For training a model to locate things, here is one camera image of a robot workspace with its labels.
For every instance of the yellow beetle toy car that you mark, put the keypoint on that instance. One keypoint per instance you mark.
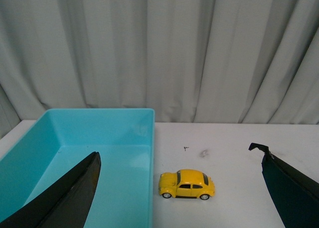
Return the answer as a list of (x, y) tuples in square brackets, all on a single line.
[(186, 183)]

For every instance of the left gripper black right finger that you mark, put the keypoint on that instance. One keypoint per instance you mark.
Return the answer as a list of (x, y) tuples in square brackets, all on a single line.
[(295, 195)]

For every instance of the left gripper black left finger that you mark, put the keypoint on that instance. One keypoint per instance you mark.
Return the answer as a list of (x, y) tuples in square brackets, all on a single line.
[(64, 204)]

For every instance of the turquoise plastic storage bin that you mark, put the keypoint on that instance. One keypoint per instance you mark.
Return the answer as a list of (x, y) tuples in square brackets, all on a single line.
[(61, 138)]

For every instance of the grey pleated curtain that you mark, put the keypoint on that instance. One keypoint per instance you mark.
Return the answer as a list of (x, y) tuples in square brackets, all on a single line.
[(224, 61)]

